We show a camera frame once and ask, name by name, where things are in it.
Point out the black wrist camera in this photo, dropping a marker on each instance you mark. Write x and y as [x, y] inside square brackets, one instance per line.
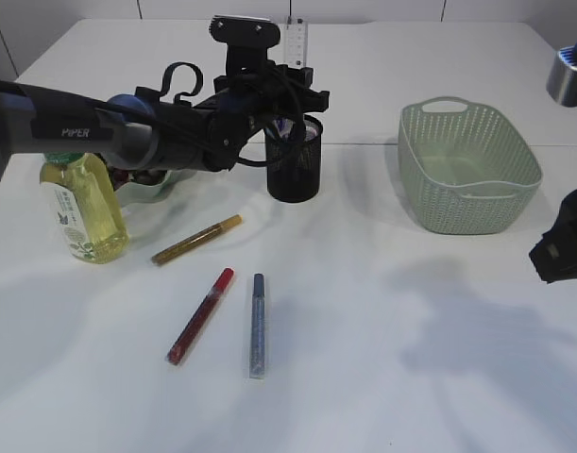
[248, 41]
[562, 81]

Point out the blue scissors with cap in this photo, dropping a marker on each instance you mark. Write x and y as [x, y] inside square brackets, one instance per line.
[280, 128]

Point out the black mesh pen cup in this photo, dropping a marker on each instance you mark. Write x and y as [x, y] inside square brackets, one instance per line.
[297, 179]

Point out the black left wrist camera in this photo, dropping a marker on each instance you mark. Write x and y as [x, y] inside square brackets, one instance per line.
[248, 41]

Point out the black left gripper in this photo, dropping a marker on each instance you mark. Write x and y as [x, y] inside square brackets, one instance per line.
[244, 105]

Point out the silver glitter pen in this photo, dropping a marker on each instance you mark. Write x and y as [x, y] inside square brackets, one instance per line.
[257, 354]

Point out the purple artificial grape bunch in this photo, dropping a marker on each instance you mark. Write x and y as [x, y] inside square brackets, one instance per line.
[120, 177]

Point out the gold glitter pen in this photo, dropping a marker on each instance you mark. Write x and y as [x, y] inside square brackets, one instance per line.
[204, 236]

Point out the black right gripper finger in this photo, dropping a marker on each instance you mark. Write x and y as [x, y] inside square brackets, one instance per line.
[555, 256]

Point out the clear plastic ruler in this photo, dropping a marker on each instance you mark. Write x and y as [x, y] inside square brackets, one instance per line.
[295, 41]

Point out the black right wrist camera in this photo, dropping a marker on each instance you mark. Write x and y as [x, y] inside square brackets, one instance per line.
[562, 81]

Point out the pink purple scissors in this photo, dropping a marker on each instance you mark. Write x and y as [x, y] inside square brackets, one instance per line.
[310, 133]

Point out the pale green wavy plate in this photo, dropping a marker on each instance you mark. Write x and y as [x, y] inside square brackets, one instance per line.
[132, 193]

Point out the yellow tea bottle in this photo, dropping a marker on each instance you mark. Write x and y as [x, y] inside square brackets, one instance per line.
[84, 206]

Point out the red glitter pen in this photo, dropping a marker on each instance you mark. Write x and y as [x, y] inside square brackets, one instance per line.
[188, 335]

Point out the green woven plastic basket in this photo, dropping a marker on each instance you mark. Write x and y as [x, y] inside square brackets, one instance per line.
[466, 172]

